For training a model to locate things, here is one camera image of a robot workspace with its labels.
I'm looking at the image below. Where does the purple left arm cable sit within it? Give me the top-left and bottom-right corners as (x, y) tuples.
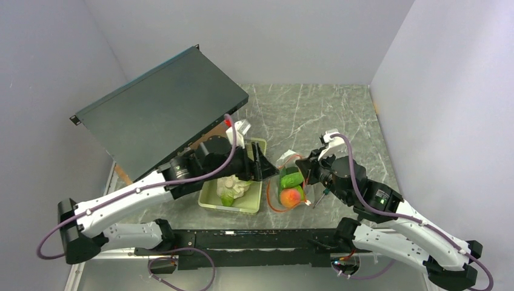
(36, 113), (238, 291)

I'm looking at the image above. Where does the orange red peach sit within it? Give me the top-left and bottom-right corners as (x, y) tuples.
(279, 187), (305, 209)

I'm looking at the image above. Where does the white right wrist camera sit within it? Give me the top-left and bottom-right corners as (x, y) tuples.
(318, 129), (345, 161)

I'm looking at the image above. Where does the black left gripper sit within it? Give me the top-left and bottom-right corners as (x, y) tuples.
(204, 142), (279, 182)

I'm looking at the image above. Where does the green handled screwdriver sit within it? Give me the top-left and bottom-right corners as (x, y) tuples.
(313, 189), (330, 209)

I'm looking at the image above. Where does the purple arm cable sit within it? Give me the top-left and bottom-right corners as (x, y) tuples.
(36, 113), (238, 291)
(329, 132), (495, 291)

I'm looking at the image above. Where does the dark grey rack server chassis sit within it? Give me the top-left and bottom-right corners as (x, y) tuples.
(70, 46), (249, 181)

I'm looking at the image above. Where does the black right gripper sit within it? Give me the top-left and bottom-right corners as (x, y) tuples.
(295, 146), (351, 204)

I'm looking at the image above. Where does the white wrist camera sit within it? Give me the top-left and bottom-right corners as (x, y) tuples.
(224, 119), (251, 149)
(318, 129), (345, 161)

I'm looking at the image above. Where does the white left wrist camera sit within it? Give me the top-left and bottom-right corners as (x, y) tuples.
(224, 119), (251, 149)

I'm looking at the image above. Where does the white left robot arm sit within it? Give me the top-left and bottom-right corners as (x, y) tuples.
(58, 136), (278, 264)

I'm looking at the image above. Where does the light green bitter gourd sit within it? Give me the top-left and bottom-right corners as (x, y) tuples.
(279, 172), (304, 189)

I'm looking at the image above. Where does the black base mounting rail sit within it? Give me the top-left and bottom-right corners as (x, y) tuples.
(134, 218), (360, 270)

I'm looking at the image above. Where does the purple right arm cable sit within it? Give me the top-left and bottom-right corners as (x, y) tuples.
(329, 132), (495, 291)

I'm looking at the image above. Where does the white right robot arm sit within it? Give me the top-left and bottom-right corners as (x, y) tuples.
(295, 149), (483, 290)

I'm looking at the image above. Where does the clear zip bag orange zipper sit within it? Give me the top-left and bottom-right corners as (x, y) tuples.
(265, 150), (312, 213)

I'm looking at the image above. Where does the white cauliflower with leaves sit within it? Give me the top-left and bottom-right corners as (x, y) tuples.
(216, 175), (253, 207)

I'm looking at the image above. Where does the light green plastic tray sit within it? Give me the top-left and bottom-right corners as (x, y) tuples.
(198, 138), (268, 215)

